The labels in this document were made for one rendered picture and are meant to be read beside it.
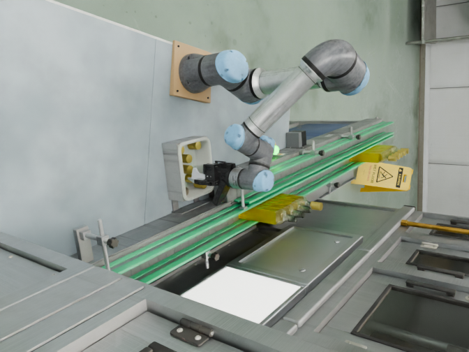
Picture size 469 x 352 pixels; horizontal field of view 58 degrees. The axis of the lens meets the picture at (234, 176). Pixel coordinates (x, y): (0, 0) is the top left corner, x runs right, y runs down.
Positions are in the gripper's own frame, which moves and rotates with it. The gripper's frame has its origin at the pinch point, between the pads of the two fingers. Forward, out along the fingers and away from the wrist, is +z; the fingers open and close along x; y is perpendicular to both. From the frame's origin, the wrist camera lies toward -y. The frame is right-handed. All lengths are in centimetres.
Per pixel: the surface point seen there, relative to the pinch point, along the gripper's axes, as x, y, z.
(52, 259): 77, 3, -32
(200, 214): 5.3, -11.9, -6.7
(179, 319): 78, 1, -70
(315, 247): -24, -30, -39
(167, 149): 9.8, 13.4, 2.6
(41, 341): 93, 2, -58
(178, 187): 9.5, -1.1, -0.5
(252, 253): -7.9, -29.9, -20.4
